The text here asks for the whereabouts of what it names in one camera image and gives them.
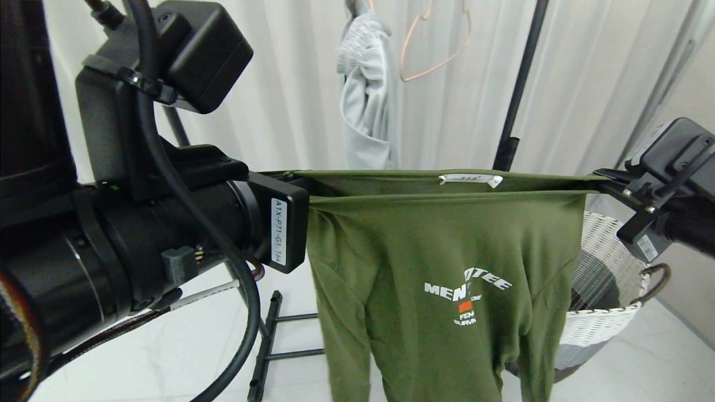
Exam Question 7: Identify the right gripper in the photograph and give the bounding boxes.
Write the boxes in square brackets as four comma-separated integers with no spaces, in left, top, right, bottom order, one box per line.
[617,209,715,263]

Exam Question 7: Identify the green garment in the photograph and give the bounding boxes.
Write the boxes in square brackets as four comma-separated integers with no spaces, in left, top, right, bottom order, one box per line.
[263,169,609,402]

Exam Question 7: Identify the black clothes rack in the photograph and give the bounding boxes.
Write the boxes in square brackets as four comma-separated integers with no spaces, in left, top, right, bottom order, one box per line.
[162,0,551,402]

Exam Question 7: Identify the pale grey shorts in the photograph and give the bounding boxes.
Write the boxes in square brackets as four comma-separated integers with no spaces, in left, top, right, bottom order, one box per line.
[337,0,401,171]

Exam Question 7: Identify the white laundry basket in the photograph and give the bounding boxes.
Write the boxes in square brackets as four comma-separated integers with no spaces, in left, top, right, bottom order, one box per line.
[506,211,671,383]

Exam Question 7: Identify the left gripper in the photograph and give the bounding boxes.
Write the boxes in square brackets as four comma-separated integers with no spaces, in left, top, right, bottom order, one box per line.
[92,170,309,314]

